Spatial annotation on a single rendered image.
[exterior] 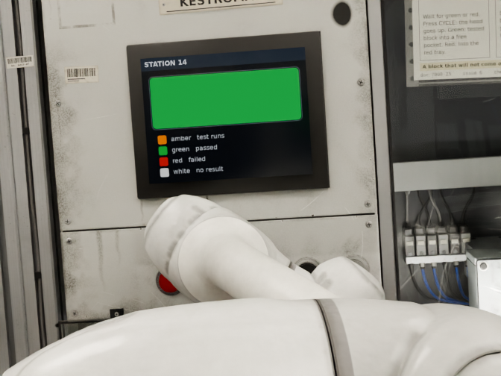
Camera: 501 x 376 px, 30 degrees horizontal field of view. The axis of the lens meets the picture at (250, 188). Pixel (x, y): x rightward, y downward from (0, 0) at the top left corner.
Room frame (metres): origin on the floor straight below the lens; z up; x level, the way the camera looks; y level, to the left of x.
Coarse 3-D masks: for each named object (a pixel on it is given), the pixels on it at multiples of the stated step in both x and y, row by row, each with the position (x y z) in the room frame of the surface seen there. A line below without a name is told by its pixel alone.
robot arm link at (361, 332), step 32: (352, 320) 0.51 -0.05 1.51; (384, 320) 0.51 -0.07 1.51; (416, 320) 0.51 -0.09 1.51; (448, 320) 0.50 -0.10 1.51; (480, 320) 0.50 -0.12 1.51; (352, 352) 0.50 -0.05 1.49; (384, 352) 0.49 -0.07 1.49; (416, 352) 0.49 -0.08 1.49; (448, 352) 0.47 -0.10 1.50; (480, 352) 0.47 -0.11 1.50
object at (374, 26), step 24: (384, 72) 1.21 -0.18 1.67; (384, 96) 1.21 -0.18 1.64; (384, 120) 1.21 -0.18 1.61; (384, 144) 1.21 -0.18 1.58; (384, 168) 1.21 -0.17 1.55; (384, 192) 1.21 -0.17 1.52; (384, 216) 1.21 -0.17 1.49; (384, 240) 1.21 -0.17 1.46; (384, 264) 1.21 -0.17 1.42; (384, 288) 1.21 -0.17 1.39
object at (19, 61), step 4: (16, 56) 1.25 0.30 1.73; (20, 56) 1.25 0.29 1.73; (24, 56) 1.25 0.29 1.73; (28, 56) 1.25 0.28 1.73; (32, 56) 1.25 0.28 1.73; (8, 60) 1.25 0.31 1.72; (12, 60) 1.25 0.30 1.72; (16, 60) 1.25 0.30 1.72; (20, 60) 1.25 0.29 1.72; (24, 60) 1.25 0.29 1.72; (28, 60) 1.25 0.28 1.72; (32, 60) 1.25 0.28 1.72; (8, 64) 1.25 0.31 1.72; (12, 64) 1.25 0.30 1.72; (16, 64) 1.25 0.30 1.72; (20, 64) 1.25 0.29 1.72; (24, 64) 1.25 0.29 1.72; (28, 64) 1.25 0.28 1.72; (32, 64) 1.25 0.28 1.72; (8, 68) 1.25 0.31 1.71
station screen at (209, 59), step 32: (160, 64) 1.20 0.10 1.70; (192, 64) 1.20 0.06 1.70; (224, 64) 1.19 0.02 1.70; (256, 64) 1.19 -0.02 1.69; (288, 64) 1.19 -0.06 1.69; (160, 128) 1.20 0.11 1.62; (192, 128) 1.20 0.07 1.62; (224, 128) 1.19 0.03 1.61; (256, 128) 1.19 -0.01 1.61; (288, 128) 1.19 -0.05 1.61; (160, 160) 1.20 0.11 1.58; (192, 160) 1.20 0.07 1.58; (224, 160) 1.19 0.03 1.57; (256, 160) 1.19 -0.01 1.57; (288, 160) 1.19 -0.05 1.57
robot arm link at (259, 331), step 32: (128, 320) 0.52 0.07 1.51; (160, 320) 0.52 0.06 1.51; (192, 320) 0.51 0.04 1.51; (224, 320) 0.51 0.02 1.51; (256, 320) 0.51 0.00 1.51; (288, 320) 0.51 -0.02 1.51; (320, 320) 0.52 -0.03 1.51; (64, 352) 0.51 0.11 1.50; (96, 352) 0.50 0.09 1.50; (128, 352) 0.49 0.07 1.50; (160, 352) 0.49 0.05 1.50; (192, 352) 0.49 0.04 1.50; (224, 352) 0.49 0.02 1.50; (256, 352) 0.49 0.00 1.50; (288, 352) 0.49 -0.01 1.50; (320, 352) 0.50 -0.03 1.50
